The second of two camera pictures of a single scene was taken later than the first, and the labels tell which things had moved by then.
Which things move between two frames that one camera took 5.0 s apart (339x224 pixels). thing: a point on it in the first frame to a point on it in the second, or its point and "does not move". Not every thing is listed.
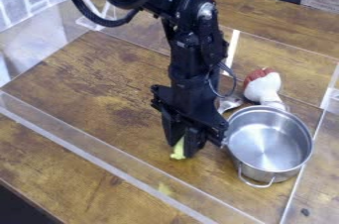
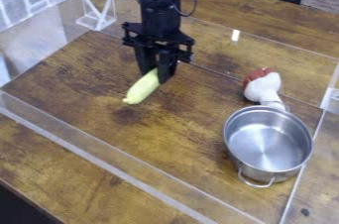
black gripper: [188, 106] to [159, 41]
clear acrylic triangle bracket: [107, 14] does not move
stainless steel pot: [267, 143] does not move
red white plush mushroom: [260, 87] does not move
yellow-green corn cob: [224, 105] to [143, 86]
